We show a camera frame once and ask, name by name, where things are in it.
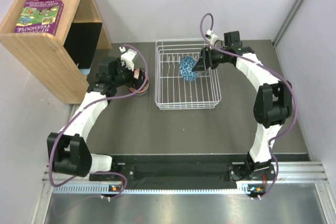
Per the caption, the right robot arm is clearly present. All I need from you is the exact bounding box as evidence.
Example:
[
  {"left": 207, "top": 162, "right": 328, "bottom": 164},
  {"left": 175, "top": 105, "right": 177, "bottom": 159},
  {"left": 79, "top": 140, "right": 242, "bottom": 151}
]
[{"left": 193, "top": 30, "right": 292, "bottom": 181}]

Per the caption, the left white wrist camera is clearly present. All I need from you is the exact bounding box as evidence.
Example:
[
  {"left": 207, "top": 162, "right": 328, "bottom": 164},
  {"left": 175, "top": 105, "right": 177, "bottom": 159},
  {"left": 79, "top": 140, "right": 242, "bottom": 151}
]
[{"left": 119, "top": 46, "right": 137, "bottom": 71}]

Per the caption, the dark bottom bowls stack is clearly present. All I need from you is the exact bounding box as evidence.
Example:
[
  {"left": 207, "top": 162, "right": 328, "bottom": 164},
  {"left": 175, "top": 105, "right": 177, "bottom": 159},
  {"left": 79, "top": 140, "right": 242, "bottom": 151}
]
[{"left": 125, "top": 76, "right": 150, "bottom": 95}]

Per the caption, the wooden shelf unit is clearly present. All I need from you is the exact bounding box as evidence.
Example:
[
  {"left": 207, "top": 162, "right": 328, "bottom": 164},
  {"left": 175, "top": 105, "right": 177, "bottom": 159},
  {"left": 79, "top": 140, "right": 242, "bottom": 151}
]
[{"left": 1, "top": 0, "right": 102, "bottom": 104}]

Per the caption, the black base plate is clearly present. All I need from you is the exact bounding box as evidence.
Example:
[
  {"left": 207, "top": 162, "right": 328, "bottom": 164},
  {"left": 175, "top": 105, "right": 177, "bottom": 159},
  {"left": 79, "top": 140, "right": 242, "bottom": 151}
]
[{"left": 89, "top": 153, "right": 278, "bottom": 189}]

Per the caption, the white wire dish rack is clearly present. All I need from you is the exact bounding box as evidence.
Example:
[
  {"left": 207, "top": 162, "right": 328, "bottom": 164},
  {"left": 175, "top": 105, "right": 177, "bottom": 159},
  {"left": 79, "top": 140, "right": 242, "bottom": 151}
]
[{"left": 154, "top": 39, "right": 222, "bottom": 110}]

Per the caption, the blue patterned bowl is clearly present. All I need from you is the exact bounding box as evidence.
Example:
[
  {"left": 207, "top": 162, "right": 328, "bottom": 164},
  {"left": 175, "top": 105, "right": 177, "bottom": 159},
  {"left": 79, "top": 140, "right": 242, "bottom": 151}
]
[{"left": 179, "top": 56, "right": 198, "bottom": 82}]

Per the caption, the purple treehouse book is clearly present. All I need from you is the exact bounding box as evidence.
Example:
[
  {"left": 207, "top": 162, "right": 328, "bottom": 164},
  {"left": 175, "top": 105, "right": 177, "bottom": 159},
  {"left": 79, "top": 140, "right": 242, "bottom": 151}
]
[{"left": 14, "top": 0, "right": 64, "bottom": 35}]

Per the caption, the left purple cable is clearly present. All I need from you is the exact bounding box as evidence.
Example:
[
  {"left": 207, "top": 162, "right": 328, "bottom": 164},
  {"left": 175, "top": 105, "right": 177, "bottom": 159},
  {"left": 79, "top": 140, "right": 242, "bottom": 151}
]
[{"left": 49, "top": 44, "right": 149, "bottom": 200}]

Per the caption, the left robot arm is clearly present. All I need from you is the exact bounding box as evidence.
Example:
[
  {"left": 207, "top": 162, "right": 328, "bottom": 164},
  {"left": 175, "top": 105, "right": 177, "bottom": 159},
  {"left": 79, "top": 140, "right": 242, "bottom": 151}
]
[{"left": 47, "top": 49, "right": 150, "bottom": 180}]

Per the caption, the aluminium rail frame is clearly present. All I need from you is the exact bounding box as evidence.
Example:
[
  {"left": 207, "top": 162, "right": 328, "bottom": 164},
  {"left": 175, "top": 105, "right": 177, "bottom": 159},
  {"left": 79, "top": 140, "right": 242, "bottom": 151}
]
[{"left": 52, "top": 162, "right": 328, "bottom": 198}]

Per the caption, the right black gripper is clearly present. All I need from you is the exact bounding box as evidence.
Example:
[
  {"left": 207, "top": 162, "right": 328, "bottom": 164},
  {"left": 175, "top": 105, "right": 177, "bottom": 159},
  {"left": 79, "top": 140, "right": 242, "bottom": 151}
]
[{"left": 192, "top": 46, "right": 230, "bottom": 72}]

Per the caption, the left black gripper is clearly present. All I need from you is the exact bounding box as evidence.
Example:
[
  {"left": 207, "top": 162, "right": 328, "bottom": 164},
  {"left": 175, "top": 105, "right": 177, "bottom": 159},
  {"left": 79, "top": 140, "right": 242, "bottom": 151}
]
[{"left": 111, "top": 57, "right": 148, "bottom": 91}]

